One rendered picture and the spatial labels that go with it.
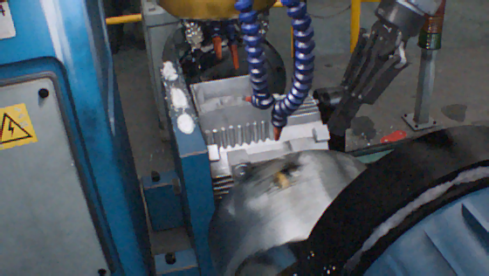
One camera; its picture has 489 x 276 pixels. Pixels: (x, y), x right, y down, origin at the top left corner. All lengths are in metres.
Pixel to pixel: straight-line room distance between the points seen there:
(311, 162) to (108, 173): 0.25
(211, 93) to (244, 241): 0.35
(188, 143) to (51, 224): 0.21
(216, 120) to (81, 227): 0.26
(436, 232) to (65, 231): 0.53
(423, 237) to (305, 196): 0.31
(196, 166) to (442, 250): 0.48
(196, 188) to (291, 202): 0.19
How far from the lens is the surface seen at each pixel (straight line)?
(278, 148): 0.79
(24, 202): 0.66
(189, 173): 0.67
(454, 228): 0.25
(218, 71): 1.01
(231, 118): 0.76
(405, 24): 0.75
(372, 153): 1.05
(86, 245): 0.70
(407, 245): 0.25
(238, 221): 0.57
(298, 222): 0.52
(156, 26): 1.19
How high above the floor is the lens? 1.51
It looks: 33 degrees down
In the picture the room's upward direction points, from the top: 4 degrees counter-clockwise
